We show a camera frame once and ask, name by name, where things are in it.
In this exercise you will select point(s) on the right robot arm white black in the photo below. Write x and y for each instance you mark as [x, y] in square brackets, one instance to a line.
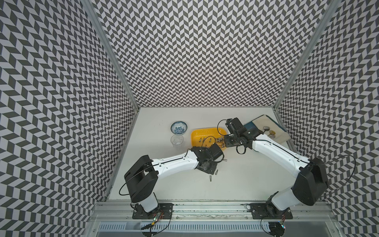
[310, 174]

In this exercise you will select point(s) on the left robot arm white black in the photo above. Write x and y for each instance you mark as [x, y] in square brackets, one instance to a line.
[142, 177]

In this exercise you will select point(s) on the aluminium front rail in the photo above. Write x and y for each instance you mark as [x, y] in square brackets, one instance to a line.
[214, 211]

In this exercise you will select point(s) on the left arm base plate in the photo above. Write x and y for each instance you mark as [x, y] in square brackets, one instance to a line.
[166, 210]

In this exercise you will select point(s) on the blue white patterned bowl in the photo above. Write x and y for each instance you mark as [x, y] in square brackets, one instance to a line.
[179, 128]

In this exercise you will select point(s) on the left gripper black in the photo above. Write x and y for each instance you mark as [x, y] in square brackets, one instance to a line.
[211, 170]

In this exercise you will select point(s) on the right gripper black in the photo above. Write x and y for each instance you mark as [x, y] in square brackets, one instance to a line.
[227, 141]

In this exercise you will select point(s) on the yellow plastic storage box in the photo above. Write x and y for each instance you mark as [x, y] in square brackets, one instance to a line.
[208, 136]

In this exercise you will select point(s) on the beige cloth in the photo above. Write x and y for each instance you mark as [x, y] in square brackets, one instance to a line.
[278, 137]

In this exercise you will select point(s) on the clear plastic cup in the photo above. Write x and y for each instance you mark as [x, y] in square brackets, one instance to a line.
[177, 141]

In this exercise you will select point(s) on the teal blue tray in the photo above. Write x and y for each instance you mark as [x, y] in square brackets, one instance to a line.
[265, 120]

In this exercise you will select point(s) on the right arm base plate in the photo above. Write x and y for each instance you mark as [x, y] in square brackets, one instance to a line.
[263, 210]

